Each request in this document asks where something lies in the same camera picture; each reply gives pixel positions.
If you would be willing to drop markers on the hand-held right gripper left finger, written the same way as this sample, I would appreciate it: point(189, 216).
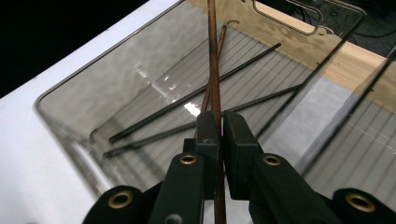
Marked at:
point(207, 143)

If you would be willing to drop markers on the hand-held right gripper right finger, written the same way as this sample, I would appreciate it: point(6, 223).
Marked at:
point(241, 143)

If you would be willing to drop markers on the black chopstick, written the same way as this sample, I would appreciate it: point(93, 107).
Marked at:
point(186, 98)
point(155, 139)

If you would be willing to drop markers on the brown wooden chopstick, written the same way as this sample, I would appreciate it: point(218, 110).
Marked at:
point(214, 62)
point(221, 40)

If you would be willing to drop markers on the clear grey plastic bin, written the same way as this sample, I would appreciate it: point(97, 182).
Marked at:
point(124, 77)
point(367, 149)

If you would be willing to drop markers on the white table mat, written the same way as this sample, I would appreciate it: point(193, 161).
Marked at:
point(25, 161)

